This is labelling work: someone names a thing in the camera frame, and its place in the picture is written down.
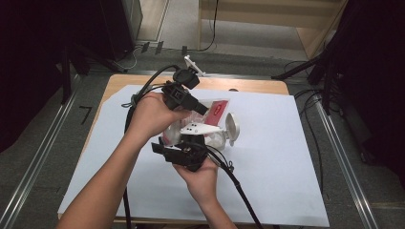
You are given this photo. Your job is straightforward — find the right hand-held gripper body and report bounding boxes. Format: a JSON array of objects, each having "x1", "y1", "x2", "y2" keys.
[{"x1": 161, "y1": 122, "x2": 223, "y2": 173}]

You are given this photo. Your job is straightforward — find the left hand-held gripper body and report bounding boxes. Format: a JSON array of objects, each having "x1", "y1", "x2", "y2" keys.
[{"x1": 161, "y1": 55, "x2": 206, "y2": 111}]

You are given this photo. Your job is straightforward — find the white spouted pouch red label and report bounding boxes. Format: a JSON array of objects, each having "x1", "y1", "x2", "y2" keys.
[{"x1": 185, "y1": 98, "x2": 231, "y2": 128}]

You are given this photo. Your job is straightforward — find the white lidded cup with handle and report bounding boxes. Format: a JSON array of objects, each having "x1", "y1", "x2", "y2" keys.
[{"x1": 162, "y1": 112, "x2": 241, "y2": 152}]

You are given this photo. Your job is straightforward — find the person's right hand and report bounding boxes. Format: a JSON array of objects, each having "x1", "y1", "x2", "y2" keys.
[{"x1": 173, "y1": 157, "x2": 221, "y2": 205}]

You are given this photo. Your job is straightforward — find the person's left hand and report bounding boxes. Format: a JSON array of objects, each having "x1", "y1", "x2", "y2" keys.
[{"x1": 125, "y1": 91, "x2": 193, "y2": 145}]

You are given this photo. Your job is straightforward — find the wooden table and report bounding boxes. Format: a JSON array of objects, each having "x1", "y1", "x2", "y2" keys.
[{"x1": 57, "y1": 73, "x2": 329, "y2": 225}]

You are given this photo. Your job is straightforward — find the white paper sheet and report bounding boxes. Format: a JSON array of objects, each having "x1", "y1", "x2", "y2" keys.
[{"x1": 57, "y1": 84, "x2": 330, "y2": 227}]

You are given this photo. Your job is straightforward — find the black cabinet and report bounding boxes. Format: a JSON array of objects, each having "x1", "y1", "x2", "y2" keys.
[{"x1": 98, "y1": 0, "x2": 143, "y2": 61}]

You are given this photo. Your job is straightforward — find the black tripod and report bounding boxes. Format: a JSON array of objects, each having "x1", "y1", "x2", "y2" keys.
[{"x1": 271, "y1": 31, "x2": 352, "y2": 115}]

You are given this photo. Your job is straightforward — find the wooden shelf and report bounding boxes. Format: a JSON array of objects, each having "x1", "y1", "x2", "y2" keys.
[{"x1": 197, "y1": 0, "x2": 350, "y2": 60}]

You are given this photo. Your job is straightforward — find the black metal stand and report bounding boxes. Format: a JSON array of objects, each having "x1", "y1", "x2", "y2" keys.
[{"x1": 60, "y1": 41, "x2": 128, "y2": 104}]

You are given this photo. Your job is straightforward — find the dark curtain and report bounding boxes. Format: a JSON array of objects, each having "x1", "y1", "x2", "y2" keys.
[
  {"x1": 0, "y1": 0, "x2": 109, "y2": 154},
  {"x1": 333, "y1": 0, "x2": 405, "y2": 189}
]

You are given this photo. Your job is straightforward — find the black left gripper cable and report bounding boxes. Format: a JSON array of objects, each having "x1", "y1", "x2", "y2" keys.
[{"x1": 121, "y1": 64, "x2": 181, "y2": 229}]

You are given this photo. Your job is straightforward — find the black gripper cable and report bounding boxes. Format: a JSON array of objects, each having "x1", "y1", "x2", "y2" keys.
[
  {"x1": 121, "y1": 64, "x2": 181, "y2": 229},
  {"x1": 187, "y1": 141, "x2": 266, "y2": 229}
]

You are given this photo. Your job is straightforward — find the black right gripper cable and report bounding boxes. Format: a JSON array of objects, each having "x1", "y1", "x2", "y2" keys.
[{"x1": 187, "y1": 141, "x2": 266, "y2": 229}]

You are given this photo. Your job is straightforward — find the hanging black cable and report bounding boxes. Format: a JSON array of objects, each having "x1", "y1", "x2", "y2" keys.
[{"x1": 196, "y1": 0, "x2": 221, "y2": 52}]

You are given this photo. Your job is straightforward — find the metal floor rail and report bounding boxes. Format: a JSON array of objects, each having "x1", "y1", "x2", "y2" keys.
[
  {"x1": 0, "y1": 75, "x2": 81, "y2": 229},
  {"x1": 313, "y1": 94, "x2": 380, "y2": 229}
]

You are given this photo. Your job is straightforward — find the black floor cables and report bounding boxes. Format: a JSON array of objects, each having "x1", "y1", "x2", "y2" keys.
[{"x1": 293, "y1": 89, "x2": 325, "y2": 194}]

